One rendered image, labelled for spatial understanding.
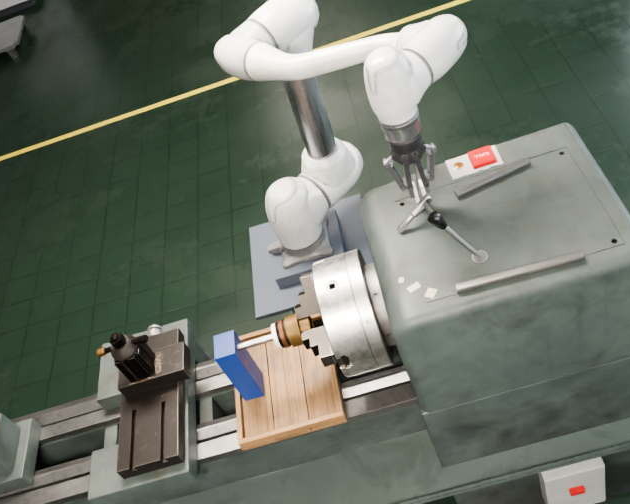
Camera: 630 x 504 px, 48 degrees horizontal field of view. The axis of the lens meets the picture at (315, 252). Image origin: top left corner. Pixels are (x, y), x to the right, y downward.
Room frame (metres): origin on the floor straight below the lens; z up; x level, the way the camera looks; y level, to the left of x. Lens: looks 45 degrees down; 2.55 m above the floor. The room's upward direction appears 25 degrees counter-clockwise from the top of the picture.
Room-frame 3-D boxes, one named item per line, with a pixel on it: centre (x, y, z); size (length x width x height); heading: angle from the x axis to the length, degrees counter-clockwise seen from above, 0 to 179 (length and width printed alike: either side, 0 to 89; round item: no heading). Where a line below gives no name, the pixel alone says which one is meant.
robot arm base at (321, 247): (1.79, 0.04, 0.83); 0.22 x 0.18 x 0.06; 79
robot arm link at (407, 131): (1.26, -0.30, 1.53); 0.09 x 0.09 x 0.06
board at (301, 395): (1.23, 0.23, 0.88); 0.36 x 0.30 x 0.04; 170
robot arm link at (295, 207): (1.79, 0.01, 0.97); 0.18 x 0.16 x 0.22; 118
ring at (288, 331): (1.22, 0.13, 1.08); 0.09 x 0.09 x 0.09; 80
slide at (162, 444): (1.32, 0.60, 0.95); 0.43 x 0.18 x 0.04; 170
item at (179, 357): (1.38, 0.56, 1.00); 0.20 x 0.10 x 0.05; 80
